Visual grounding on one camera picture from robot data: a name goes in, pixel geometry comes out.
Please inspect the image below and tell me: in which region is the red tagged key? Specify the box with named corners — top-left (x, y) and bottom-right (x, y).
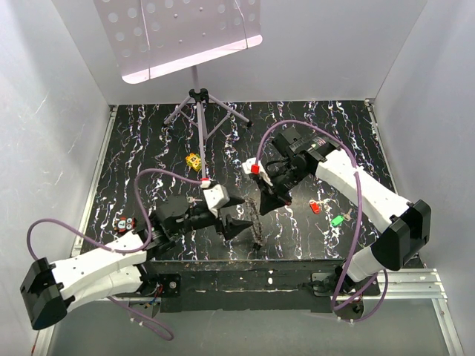
top-left (309, 200), bottom-right (321, 214)

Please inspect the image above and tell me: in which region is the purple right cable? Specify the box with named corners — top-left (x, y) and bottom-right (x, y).
top-left (255, 119), bottom-right (390, 322)

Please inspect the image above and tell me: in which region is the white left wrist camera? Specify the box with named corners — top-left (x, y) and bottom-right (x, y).
top-left (200, 180), bottom-right (230, 217)

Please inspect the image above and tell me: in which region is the purple cable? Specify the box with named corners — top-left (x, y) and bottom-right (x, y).
top-left (255, 119), bottom-right (390, 322)
top-left (27, 168), bottom-right (212, 341)

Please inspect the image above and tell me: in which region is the red round marker sticker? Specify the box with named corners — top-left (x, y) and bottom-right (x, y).
top-left (114, 217), bottom-right (137, 236)

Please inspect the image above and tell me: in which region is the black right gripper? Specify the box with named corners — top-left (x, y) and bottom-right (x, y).
top-left (255, 162), bottom-right (309, 216)

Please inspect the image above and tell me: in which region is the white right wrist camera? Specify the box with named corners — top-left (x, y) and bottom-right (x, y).
top-left (241, 157), bottom-right (273, 186)

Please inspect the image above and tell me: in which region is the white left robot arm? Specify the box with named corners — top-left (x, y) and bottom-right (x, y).
top-left (20, 196), bottom-right (253, 330)

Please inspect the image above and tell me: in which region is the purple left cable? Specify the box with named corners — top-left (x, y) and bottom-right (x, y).
top-left (27, 168), bottom-right (212, 341)

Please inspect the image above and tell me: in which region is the green tagged key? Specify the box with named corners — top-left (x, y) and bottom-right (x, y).
top-left (330, 208), bottom-right (353, 227)

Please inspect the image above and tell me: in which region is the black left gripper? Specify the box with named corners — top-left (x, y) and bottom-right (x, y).
top-left (171, 193), bottom-right (253, 238)

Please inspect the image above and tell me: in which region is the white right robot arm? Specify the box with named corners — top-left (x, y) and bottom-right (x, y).
top-left (243, 128), bottom-right (431, 295)

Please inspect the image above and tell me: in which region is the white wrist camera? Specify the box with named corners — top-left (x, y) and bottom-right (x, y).
top-left (241, 157), bottom-right (273, 186)
top-left (200, 180), bottom-right (230, 217)

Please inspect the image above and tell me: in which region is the perforated music stand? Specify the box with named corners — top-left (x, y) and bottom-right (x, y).
top-left (94, 0), bottom-right (263, 173)

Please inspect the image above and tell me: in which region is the yellow green toy block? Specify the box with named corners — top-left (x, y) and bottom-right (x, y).
top-left (186, 153), bottom-right (202, 172)

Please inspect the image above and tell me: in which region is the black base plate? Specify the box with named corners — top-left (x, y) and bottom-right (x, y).
top-left (114, 259), bottom-right (383, 314)

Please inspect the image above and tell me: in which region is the aluminium frame rail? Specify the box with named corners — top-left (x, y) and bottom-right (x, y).
top-left (330, 268), bottom-right (448, 301)

